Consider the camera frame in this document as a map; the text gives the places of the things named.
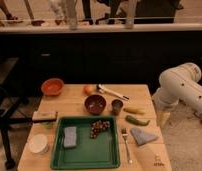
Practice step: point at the silver fork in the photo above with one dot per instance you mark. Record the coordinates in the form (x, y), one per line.
(125, 136)

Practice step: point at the green pepper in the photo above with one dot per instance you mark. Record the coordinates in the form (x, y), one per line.
(135, 121)

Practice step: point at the wooden block brush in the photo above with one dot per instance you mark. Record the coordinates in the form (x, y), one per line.
(44, 116)

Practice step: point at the orange bowl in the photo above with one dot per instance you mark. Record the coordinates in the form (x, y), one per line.
(52, 87)

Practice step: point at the grey folded cloth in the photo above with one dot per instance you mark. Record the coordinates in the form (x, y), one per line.
(141, 137)

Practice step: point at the orange fruit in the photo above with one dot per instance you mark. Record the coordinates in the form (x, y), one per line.
(88, 89)

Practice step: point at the black stool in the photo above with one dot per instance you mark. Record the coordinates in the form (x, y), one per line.
(6, 115)

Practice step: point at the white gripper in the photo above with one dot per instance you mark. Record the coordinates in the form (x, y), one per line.
(162, 118)

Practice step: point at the grey sponge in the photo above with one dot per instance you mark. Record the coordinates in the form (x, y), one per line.
(70, 137)

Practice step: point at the green plastic tray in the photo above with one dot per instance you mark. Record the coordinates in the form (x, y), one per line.
(99, 153)

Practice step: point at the metal cup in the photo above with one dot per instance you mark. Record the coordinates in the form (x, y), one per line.
(116, 107)

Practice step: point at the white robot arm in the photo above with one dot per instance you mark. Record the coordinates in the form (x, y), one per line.
(178, 83)

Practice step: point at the dark red bowl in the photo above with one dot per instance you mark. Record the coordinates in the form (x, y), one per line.
(95, 104)

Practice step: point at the bunch of dark grapes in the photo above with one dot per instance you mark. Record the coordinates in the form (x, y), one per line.
(98, 127)

